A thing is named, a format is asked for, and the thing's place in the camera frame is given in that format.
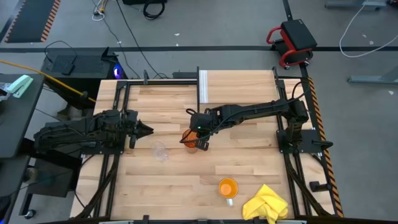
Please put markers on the tall orange faceted tumbler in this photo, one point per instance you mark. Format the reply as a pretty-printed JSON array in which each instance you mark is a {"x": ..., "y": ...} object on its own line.
[{"x": 188, "y": 137}]

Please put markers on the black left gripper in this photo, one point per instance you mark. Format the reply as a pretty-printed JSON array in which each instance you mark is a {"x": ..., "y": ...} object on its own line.
[{"x": 132, "y": 119}]

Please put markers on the small clear glass cup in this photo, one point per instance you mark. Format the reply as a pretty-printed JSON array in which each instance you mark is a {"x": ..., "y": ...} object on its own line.
[{"x": 159, "y": 150}]

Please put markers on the black computer tower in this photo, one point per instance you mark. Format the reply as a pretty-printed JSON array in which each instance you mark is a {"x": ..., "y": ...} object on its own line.
[{"x": 81, "y": 70}]

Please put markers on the mint green stapler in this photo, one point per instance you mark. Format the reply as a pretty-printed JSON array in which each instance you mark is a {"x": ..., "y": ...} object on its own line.
[{"x": 20, "y": 85}]

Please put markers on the black desk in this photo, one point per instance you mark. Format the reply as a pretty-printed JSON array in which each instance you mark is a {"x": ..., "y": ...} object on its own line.
[{"x": 18, "y": 124}]

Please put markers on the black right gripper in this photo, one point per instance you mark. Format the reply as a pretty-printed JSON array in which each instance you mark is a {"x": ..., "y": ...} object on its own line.
[{"x": 202, "y": 121}]

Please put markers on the orange black hazard tape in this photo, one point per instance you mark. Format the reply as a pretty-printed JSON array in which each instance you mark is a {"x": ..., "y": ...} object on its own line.
[{"x": 323, "y": 146}]

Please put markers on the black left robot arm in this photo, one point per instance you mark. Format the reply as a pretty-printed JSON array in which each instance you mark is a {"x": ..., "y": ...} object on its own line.
[{"x": 62, "y": 133}]

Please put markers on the yellow cloth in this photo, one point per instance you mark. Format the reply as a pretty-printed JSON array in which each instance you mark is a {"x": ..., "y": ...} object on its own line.
[{"x": 264, "y": 203}]

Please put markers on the black aluminium table frame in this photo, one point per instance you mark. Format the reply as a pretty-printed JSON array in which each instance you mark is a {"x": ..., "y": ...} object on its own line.
[{"x": 161, "y": 82}]

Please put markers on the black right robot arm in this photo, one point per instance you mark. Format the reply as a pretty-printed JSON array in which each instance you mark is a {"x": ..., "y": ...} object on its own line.
[{"x": 258, "y": 109}]

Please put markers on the black hazard-striped floor mat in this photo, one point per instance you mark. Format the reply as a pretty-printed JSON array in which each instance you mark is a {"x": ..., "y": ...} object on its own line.
[{"x": 31, "y": 18}]

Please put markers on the black cart with caster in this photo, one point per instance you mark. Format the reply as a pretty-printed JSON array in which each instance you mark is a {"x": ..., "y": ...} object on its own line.
[{"x": 49, "y": 177}]

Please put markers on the grey metal stand leg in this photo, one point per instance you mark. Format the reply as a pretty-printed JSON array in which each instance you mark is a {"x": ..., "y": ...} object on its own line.
[
  {"x": 354, "y": 4},
  {"x": 373, "y": 79}
]

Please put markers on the black cylindrical knob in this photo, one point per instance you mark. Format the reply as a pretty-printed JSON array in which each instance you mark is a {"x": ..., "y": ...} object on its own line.
[{"x": 318, "y": 186}]

